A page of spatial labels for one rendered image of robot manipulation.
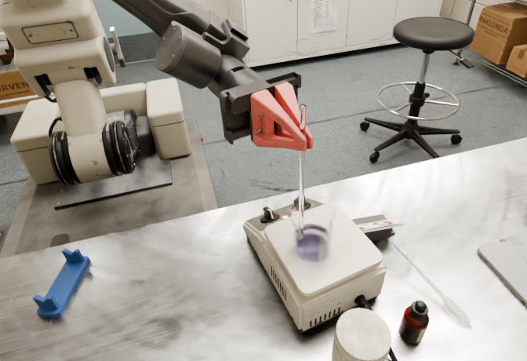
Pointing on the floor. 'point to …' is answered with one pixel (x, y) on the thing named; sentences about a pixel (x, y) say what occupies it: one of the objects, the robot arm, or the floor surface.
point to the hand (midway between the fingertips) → (303, 140)
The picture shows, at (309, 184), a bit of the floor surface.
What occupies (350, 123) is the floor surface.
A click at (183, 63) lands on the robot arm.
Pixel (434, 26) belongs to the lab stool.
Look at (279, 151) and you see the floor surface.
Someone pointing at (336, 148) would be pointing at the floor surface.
